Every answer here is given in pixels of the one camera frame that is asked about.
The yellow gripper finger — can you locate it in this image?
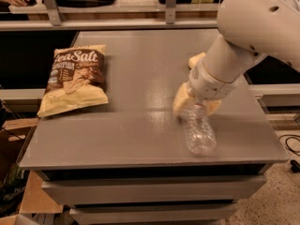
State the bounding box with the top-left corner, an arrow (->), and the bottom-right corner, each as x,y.
172,82 -> 195,115
203,99 -> 222,116

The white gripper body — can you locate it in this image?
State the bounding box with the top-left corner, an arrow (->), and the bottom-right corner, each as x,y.
187,58 -> 238,100

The clear plastic water bottle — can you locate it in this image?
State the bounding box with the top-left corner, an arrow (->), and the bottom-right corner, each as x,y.
179,104 -> 217,157

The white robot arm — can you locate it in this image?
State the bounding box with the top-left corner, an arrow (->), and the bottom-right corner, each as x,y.
172,0 -> 300,115

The brown sea salt chip bag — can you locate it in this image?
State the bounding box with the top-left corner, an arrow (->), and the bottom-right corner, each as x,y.
37,45 -> 109,117

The yellow sponge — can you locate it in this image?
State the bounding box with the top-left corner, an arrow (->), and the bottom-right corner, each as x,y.
188,52 -> 205,69

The lower grey drawer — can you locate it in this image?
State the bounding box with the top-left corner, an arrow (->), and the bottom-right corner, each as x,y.
70,203 -> 237,225

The grey drawer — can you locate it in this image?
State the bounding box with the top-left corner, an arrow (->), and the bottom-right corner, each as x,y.
42,175 -> 266,205
70,203 -> 237,225

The upper grey drawer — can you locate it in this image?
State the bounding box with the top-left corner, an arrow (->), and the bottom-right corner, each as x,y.
42,175 -> 266,205

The black computer mouse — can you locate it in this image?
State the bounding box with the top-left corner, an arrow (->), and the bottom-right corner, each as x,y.
25,0 -> 37,7

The cardboard box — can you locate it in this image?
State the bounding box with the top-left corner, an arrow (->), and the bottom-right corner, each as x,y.
0,172 -> 63,225

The middle metal bracket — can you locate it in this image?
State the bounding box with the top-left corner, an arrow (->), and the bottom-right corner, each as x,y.
165,0 -> 176,24

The metal bracket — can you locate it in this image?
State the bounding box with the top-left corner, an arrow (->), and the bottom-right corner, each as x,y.
43,0 -> 62,26
165,0 -> 176,24

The black cable on floor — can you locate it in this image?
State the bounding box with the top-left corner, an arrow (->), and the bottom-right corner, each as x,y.
278,134 -> 300,174

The left metal bracket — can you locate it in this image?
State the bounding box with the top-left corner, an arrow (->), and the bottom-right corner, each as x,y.
43,0 -> 62,26

